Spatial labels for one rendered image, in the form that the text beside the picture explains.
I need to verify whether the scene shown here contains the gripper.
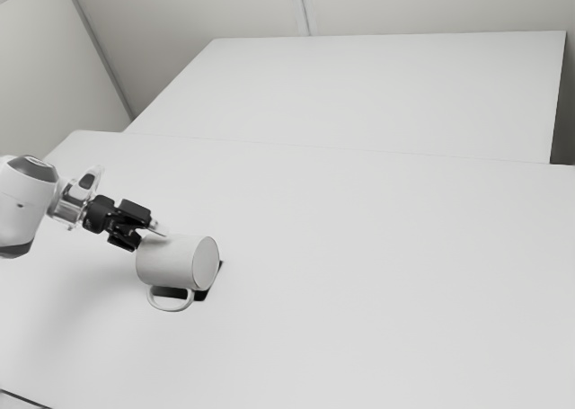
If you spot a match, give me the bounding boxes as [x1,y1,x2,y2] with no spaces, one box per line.
[82,194,170,253]

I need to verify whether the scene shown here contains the white mug with handle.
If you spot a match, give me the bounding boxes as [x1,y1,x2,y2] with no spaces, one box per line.
[135,233,222,313]

